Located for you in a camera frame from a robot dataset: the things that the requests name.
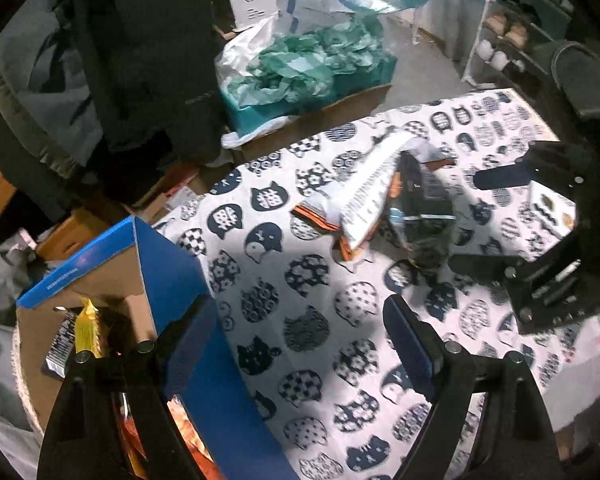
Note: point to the grey printed garment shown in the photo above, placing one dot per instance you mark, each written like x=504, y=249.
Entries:
x=35, y=70

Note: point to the blue cardboard box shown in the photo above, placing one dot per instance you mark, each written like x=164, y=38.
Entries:
x=170, y=270

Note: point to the glossy black snack packet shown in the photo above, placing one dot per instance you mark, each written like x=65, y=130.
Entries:
x=422, y=210

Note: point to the long yellow snack packet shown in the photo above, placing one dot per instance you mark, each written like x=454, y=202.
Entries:
x=87, y=327

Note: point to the cat print tablecloth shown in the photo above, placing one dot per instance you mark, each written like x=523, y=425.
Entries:
x=330, y=360

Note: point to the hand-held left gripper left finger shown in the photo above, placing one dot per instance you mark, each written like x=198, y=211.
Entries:
x=192, y=347

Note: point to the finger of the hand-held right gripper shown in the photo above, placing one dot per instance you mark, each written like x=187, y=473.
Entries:
x=482, y=269
x=502, y=175

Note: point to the grey shoe rack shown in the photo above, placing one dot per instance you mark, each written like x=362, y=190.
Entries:
x=530, y=60

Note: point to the person's right forearm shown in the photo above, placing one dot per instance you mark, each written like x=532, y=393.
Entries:
x=580, y=75

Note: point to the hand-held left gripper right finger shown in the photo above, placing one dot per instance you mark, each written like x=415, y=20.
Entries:
x=410, y=350

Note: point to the beige shoes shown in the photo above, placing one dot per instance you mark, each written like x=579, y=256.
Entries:
x=507, y=30

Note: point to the teal box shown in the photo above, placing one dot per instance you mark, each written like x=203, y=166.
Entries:
x=365, y=82

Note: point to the dark jacket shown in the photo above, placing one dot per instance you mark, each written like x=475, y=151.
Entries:
x=145, y=45

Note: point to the black shoes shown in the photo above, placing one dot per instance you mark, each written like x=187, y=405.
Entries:
x=520, y=4

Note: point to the black snack packet white label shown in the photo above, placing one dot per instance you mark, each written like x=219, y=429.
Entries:
x=62, y=347

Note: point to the white shoes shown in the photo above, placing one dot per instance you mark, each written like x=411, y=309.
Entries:
x=492, y=54

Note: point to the white plastic bag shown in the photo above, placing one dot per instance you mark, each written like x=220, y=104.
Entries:
x=240, y=55

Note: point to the brown cardboard box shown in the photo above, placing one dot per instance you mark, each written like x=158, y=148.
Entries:
x=320, y=120

